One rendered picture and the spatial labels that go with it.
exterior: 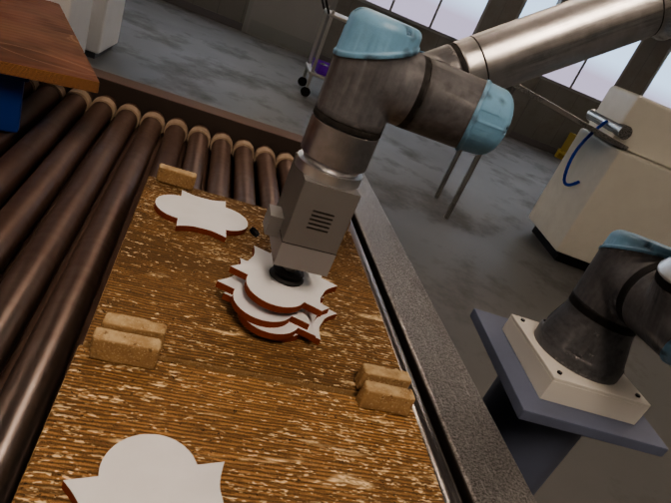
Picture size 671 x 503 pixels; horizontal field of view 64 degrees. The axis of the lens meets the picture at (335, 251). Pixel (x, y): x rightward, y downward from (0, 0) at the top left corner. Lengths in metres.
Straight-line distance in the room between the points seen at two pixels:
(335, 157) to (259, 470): 0.30
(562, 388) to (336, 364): 0.42
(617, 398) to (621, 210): 3.83
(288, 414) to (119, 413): 0.15
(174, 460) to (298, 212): 0.26
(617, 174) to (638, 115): 0.45
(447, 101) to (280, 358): 0.32
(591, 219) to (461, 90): 4.15
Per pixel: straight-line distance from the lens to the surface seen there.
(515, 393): 0.90
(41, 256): 0.69
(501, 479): 0.66
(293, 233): 0.57
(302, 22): 9.61
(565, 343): 0.95
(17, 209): 0.78
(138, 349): 0.52
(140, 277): 0.65
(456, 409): 0.70
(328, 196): 0.55
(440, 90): 0.55
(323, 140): 0.55
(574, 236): 4.70
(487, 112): 0.57
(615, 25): 0.77
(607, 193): 4.64
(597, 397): 0.97
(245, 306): 0.60
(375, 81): 0.53
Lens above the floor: 1.30
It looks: 25 degrees down
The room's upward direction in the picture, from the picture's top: 23 degrees clockwise
